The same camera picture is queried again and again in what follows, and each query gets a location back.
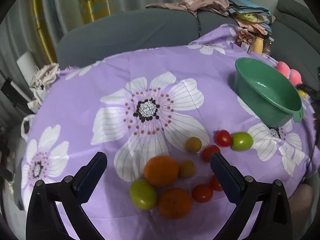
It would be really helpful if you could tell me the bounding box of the yellow-brown longan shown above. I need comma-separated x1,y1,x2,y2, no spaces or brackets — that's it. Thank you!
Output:
184,137,202,153
178,160,196,178

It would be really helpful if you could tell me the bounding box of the dried fruit snack box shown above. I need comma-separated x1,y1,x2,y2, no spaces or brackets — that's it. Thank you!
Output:
235,29,255,54

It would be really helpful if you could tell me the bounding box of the purple floral tablecloth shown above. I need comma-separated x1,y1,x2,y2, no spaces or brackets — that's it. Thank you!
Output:
21,24,319,239

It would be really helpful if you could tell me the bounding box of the green tomato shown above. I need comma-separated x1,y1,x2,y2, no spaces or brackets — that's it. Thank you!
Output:
130,179,158,211
231,132,254,151

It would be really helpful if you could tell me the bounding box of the yellow bottle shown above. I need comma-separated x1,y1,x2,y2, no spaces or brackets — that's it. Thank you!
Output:
252,37,264,55

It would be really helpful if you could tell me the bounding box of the clear small bottle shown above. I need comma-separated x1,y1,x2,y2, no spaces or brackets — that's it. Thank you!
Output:
262,37,274,56

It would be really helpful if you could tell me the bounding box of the orange mandarin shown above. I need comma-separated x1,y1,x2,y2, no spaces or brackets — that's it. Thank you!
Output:
157,188,193,219
143,155,179,187

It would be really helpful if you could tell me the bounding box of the white paper roll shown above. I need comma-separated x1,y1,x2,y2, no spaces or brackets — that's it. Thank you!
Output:
16,51,39,86

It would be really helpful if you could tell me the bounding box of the grey sofa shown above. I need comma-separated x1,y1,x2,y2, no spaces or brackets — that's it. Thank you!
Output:
55,0,319,89

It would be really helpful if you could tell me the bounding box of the green plastic bowl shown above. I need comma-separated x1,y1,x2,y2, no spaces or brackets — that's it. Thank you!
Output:
233,57,304,127

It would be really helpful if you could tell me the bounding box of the pink crumpled cloth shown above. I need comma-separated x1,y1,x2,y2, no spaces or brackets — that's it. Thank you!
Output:
146,0,229,16

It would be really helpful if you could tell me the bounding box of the yellow candy wrapper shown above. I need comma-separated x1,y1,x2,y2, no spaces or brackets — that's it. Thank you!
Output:
298,90,307,99

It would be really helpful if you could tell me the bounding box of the pink plush toy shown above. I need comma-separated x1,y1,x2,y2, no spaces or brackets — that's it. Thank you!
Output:
276,61,303,86

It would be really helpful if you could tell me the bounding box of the red tomato with stem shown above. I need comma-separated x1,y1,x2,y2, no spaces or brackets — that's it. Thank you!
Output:
214,129,232,147

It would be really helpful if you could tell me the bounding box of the stack of folded clothes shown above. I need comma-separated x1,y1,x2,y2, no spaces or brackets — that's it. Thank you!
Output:
228,0,276,36

